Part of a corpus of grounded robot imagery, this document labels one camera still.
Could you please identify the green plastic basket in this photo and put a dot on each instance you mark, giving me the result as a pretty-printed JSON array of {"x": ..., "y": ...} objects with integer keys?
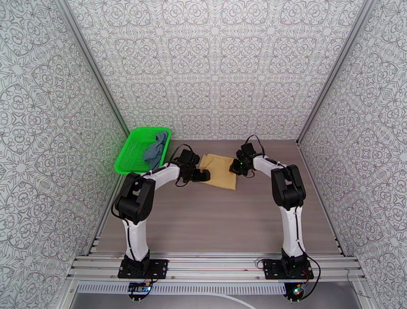
[{"x": 132, "y": 155}]

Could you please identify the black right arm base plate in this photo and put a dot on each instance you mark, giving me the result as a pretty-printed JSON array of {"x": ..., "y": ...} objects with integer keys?
[{"x": 272, "y": 270}]

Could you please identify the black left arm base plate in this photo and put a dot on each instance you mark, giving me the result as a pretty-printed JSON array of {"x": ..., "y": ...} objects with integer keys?
[{"x": 159, "y": 268}]

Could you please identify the slotted white vent strip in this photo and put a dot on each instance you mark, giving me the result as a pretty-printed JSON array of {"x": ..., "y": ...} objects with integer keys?
[{"x": 206, "y": 288}]

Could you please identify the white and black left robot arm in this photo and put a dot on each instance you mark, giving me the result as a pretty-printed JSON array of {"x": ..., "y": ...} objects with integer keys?
[{"x": 136, "y": 235}]

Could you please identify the aluminium corner post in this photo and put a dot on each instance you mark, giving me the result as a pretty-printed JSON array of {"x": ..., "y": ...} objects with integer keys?
[
  {"x": 334, "y": 70},
  {"x": 92, "y": 66}
]

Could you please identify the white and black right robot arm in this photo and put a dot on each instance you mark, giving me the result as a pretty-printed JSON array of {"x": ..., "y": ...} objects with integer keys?
[{"x": 291, "y": 228}]

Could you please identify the aluminium rail frame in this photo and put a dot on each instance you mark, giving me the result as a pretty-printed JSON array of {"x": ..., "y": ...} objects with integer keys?
[{"x": 216, "y": 265}]

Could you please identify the yellow shirt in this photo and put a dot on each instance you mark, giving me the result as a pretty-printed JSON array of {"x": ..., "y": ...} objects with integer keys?
[{"x": 222, "y": 178}]

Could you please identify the blue-grey shirt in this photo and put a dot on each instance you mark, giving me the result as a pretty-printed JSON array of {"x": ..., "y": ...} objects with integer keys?
[{"x": 155, "y": 152}]

